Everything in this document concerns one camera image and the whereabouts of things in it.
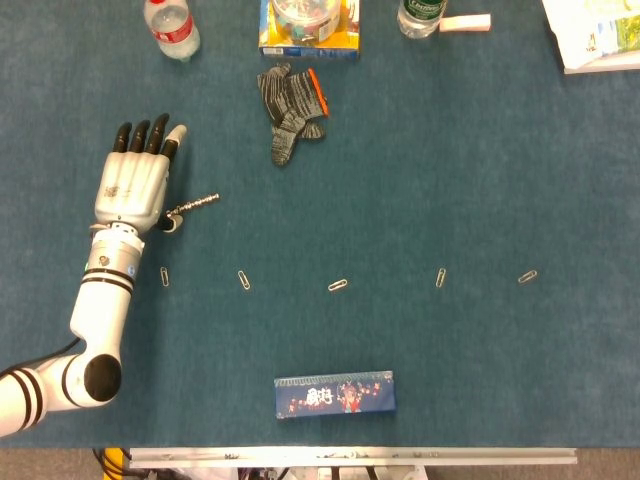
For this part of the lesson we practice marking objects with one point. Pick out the gray knit work glove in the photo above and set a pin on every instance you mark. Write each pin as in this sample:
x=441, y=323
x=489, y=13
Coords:
x=290, y=100

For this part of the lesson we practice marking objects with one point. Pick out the pink paper pack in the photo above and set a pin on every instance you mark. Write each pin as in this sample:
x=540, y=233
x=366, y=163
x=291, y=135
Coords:
x=465, y=23

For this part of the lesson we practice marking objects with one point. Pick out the aluminium table edge rail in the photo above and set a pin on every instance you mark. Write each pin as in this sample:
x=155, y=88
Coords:
x=350, y=456

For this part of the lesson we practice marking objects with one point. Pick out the green label water bottle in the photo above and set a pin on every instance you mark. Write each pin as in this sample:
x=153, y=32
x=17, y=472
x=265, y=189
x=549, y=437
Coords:
x=420, y=20

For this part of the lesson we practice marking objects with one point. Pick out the flat white box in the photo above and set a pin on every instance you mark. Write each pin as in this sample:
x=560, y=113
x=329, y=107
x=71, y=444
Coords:
x=610, y=64

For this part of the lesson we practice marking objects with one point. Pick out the silver beaded metal rod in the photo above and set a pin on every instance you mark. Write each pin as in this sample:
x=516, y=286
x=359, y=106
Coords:
x=197, y=203

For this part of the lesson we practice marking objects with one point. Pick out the yellow and blue cardboard box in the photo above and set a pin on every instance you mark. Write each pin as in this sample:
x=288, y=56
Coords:
x=310, y=51

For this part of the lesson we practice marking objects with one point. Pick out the red label plastic bottle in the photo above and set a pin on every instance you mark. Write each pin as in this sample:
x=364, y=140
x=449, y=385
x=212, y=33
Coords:
x=172, y=30

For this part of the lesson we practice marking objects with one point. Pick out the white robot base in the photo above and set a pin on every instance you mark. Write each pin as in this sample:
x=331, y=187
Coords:
x=300, y=474

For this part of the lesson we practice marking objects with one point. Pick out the dark blue printed pencil box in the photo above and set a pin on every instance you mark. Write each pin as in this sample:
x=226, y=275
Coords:
x=335, y=397

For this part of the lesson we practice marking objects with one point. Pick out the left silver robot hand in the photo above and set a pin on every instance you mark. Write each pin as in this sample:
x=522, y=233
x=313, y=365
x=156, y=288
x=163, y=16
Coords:
x=130, y=190

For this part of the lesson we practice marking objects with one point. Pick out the clear jar of coloured clips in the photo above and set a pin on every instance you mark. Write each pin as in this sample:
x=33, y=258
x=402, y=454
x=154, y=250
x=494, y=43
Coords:
x=305, y=20

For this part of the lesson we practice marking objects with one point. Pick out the silver paper clip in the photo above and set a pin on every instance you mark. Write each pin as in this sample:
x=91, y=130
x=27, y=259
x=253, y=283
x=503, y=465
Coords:
x=338, y=285
x=440, y=277
x=527, y=277
x=244, y=280
x=164, y=276

